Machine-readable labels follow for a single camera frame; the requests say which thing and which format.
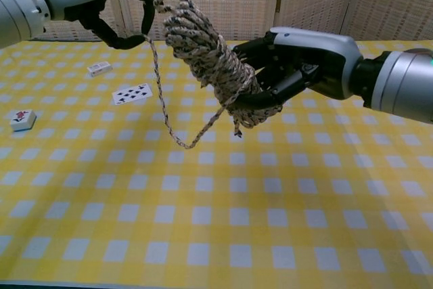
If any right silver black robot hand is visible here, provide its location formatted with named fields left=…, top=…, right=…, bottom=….
left=233, top=26, right=365, bottom=114

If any speckled beige braided rope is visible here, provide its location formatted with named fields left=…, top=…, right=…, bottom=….
left=141, top=0, right=283, bottom=150

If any yellow white checkered tablecloth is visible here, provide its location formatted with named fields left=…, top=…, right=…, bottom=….
left=0, top=39, right=433, bottom=286

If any small white printed box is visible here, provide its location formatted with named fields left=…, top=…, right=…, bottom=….
left=87, top=60, right=113, bottom=78

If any nine of spades playing card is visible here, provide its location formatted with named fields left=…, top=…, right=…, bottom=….
left=112, top=83, right=154, bottom=106

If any white mahjong tile red flower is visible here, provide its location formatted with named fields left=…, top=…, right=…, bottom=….
left=9, top=109, right=37, bottom=133

